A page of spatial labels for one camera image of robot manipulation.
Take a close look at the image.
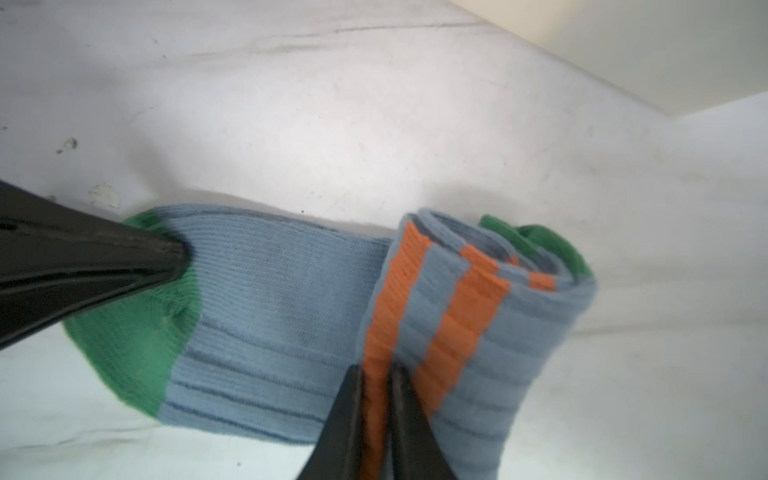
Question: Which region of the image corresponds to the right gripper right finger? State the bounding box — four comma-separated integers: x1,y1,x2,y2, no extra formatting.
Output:
389,364,457,480

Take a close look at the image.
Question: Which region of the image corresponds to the blue orange green sock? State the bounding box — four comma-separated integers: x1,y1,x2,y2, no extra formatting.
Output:
64,204,597,479

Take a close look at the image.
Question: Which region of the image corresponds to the cream divided organizer tray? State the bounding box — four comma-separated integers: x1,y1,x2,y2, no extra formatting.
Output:
458,0,767,115

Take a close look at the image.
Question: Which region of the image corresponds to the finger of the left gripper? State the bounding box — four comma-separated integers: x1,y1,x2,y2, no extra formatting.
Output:
1,182,190,348

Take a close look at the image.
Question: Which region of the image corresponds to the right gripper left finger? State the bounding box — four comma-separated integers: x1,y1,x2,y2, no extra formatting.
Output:
297,365,364,480

